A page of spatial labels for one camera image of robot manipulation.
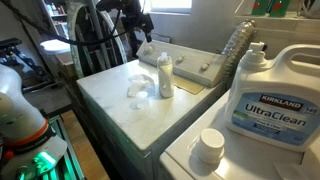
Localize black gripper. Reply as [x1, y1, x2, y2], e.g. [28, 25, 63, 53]
[121, 0, 155, 43]

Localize white ribbed bottle cap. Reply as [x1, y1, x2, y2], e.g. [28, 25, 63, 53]
[196, 128, 226, 164]

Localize small white detergent bottle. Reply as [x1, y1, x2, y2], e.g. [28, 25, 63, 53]
[156, 51, 175, 99]

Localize white dryer knob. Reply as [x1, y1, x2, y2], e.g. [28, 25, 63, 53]
[143, 44, 155, 56]
[199, 62, 211, 72]
[175, 54, 186, 65]

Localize bright window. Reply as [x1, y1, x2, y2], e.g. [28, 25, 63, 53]
[143, 0, 194, 14]

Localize crumpled white dryer sheet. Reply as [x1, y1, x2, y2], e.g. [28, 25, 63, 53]
[127, 73, 156, 98]

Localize blue patterned curtain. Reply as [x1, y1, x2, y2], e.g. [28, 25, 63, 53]
[64, 0, 128, 79]

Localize white washing machine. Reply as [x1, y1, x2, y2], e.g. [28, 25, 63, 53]
[159, 89, 320, 180]
[75, 39, 228, 180]

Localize round white stool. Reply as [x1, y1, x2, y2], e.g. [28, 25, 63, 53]
[39, 39, 71, 56]

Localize green boxes on shelf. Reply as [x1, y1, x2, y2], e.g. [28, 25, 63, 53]
[251, 0, 291, 18]

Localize wooden platform board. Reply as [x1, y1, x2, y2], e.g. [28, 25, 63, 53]
[61, 109, 111, 180]

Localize large Kirkland detergent jug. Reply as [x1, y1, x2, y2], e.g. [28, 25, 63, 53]
[224, 41, 320, 153]

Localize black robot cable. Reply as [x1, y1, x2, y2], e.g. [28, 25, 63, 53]
[0, 0, 136, 47]

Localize silver flexible vent duct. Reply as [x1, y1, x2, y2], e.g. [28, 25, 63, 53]
[221, 19, 258, 89]

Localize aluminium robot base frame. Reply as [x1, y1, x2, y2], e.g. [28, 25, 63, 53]
[43, 114, 86, 180]

